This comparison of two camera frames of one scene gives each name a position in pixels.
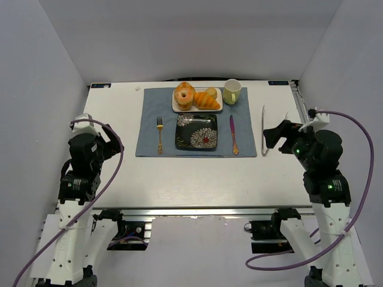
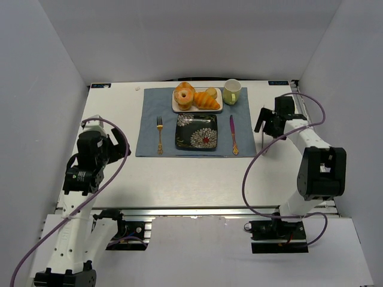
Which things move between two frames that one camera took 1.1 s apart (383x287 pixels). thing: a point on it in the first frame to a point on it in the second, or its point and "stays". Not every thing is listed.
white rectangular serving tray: x=219 y=99 stays
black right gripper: x=287 y=139 to x=270 y=120
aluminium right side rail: x=300 y=103 stays
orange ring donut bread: x=184 y=97 stays
